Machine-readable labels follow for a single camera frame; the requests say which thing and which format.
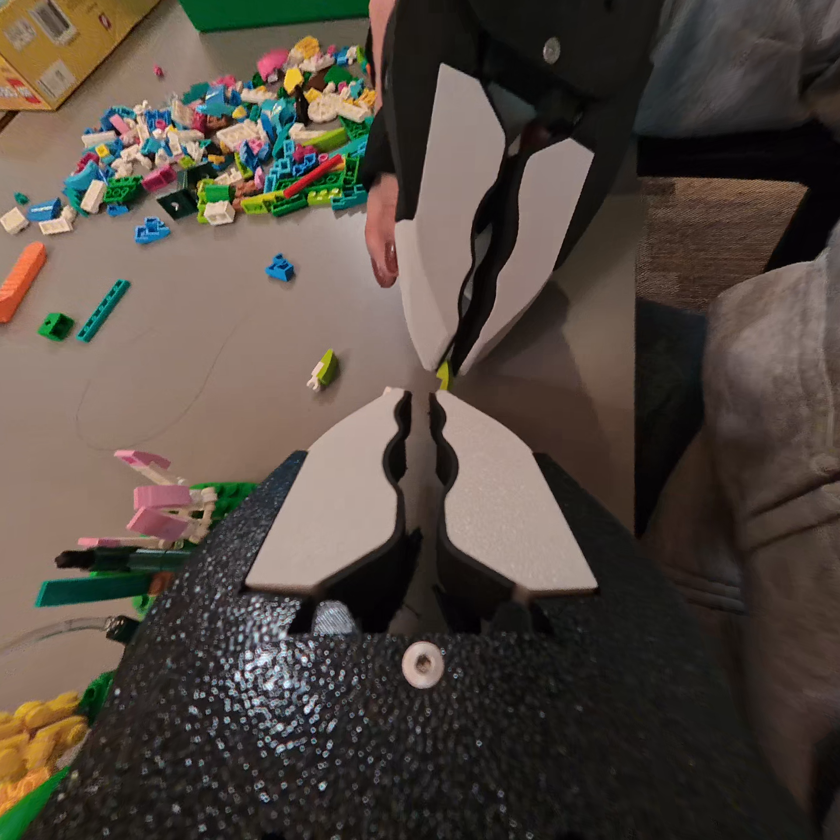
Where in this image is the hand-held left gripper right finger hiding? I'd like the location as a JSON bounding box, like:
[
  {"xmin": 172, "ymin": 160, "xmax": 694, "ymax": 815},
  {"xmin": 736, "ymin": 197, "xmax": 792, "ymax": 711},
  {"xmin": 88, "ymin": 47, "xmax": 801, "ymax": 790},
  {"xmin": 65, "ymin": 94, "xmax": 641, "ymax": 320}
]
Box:
[{"xmin": 428, "ymin": 390, "xmax": 601, "ymax": 601}]

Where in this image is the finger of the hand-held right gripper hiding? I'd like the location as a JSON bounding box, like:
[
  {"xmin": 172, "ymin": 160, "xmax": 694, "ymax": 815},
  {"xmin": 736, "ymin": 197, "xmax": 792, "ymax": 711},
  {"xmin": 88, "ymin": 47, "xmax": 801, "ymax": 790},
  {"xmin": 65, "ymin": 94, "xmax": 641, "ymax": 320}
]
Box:
[
  {"xmin": 395, "ymin": 62, "xmax": 508, "ymax": 375},
  {"xmin": 455, "ymin": 138, "xmax": 596, "ymax": 378}
]

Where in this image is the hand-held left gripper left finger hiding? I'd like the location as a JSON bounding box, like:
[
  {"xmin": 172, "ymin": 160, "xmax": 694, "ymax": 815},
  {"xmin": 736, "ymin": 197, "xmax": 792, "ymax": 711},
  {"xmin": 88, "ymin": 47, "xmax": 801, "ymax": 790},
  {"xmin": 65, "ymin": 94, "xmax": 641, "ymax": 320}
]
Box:
[{"xmin": 244, "ymin": 386, "xmax": 422, "ymax": 599}]

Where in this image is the lime and white lego piece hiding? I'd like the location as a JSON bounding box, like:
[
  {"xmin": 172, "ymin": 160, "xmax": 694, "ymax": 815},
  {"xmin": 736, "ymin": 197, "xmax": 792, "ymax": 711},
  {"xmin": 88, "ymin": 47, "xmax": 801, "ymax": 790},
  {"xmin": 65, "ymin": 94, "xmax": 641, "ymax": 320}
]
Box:
[{"xmin": 306, "ymin": 349, "xmax": 340, "ymax": 393}]

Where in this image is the pink lego flower model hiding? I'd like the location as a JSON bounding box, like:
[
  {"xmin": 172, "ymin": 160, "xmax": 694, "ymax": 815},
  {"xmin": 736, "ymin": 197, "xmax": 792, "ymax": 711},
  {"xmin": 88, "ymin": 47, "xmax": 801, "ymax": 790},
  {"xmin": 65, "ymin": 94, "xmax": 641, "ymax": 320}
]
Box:
[{"xmin": 34, "ymin": 449, "xmax": 260, "ymax": 621}]

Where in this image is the pile of mixed lego bricks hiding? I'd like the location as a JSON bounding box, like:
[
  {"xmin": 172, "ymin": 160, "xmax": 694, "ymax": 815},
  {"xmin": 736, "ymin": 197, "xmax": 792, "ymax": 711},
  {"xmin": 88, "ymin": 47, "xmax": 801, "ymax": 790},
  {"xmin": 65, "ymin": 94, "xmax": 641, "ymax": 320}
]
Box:
[{"xmin": 0, "ymin": 36, "xmax": 378, "ymax": 237}]

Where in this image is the long teal lego plate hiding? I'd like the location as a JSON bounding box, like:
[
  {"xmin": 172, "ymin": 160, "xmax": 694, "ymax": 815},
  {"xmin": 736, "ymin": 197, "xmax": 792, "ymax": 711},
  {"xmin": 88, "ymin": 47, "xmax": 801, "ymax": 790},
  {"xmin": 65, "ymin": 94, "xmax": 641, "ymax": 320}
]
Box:
[{"xmin": 76, "ymin": 280, "xmax": 131, "ymax": 343}]

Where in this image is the heap of yellow lego pieces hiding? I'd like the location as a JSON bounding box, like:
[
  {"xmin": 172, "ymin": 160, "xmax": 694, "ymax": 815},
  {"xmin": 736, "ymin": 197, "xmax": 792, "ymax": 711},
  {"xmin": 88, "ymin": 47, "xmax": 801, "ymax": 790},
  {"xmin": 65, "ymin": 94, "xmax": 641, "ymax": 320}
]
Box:
[{"xmin": 0, "ymin": 692, "xmax": 91, "ymax": 815}]

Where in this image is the person's right hand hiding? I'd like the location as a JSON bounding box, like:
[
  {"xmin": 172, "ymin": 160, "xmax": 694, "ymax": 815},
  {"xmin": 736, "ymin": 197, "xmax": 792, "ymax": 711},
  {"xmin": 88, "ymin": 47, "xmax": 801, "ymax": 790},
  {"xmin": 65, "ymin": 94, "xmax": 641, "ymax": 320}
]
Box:
[{"xmin": 364, "ymin": 172, "xmax": 401, "ymax": 290}]

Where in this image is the green box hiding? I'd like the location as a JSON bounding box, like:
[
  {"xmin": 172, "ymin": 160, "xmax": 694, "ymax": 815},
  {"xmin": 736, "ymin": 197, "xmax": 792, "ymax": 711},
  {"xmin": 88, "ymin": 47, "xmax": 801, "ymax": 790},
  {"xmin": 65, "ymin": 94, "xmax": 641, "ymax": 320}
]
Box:
[{"xmin": 178, "ymin": 0, "xmax": 371, "ymax": 34}]

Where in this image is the grey sweatshirt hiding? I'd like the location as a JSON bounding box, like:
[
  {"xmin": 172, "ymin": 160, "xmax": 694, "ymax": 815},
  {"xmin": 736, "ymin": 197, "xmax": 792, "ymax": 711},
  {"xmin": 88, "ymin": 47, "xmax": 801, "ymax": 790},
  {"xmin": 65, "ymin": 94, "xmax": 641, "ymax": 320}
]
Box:
[{"xmin": 640, "ymin": 223, "xmax": 840, "ymax": 840}]

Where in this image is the clear glass bowl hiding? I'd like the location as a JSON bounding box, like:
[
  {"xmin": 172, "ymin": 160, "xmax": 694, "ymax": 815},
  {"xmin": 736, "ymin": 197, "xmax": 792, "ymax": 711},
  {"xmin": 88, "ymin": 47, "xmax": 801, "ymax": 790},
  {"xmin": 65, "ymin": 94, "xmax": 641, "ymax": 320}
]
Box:
[{"xmin": 0, "ymin": 616, "xmax": 132, "ymax": 840}]

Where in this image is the orange brick separator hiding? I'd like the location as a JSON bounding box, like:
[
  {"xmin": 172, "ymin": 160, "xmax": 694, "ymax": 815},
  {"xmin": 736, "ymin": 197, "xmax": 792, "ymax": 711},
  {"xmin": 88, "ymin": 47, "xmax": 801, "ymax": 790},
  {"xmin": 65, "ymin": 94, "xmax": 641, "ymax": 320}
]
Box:
[{"xmin": 0, "ymin": 241, "xmax": 48, "ymax": 324}]

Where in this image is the yellow cardboard box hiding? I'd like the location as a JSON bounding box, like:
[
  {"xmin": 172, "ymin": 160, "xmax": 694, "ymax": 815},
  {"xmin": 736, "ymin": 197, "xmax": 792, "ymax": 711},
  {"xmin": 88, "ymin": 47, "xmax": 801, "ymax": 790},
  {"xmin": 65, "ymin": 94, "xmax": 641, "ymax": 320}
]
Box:
[{"xmin": 0, "ymin": 0, "xmax": 161, "ymax": 112}]

